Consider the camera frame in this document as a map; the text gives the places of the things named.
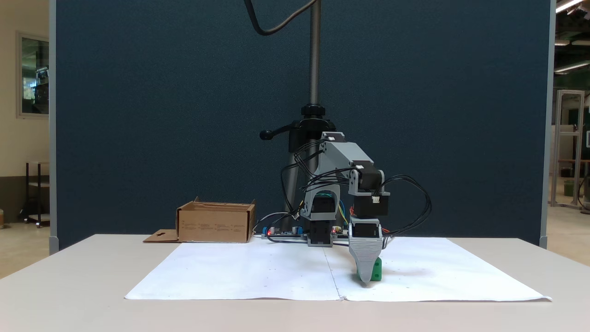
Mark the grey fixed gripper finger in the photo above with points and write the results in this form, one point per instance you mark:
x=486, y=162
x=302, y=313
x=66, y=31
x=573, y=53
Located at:
x=366, y=258

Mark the green dice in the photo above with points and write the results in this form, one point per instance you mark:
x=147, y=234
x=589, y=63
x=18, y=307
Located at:
x=377, y=272

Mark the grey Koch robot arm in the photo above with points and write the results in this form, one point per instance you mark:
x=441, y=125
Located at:
x=343, y=154

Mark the green bin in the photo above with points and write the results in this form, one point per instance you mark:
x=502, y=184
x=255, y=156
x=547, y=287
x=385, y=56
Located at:
x=569, y=188

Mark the circuit board with white connectors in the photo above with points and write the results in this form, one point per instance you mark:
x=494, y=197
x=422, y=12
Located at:
x=341, y=236

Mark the white paper sheet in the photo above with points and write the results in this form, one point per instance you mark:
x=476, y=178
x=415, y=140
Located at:
x=438, y=272
x=239, y=272

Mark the circuit board with blue capacitors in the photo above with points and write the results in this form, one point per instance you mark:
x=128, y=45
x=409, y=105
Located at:
x=281, y=235

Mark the brown cardboard box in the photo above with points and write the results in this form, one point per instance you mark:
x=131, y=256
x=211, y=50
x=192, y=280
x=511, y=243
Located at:
x=212, y=228

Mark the black tripod with metal column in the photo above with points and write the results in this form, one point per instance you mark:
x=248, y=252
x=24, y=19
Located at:
x=315, y=55

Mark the dark blue partition panel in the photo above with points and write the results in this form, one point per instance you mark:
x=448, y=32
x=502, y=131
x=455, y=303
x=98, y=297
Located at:
x=138, y=115

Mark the ceiling light strip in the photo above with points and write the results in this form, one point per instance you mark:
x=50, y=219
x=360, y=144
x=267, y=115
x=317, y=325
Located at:
x=562, y=42
x=571, y=67
x=567, y=5

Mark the black shelf cart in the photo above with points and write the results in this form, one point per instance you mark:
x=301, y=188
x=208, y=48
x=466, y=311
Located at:
x=39, y=184

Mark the aluminium profile frame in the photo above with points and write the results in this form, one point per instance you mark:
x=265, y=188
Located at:
x=558, y=138

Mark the framed wall window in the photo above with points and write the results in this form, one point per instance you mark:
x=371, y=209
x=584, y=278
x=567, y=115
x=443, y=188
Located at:
x=34, y=74

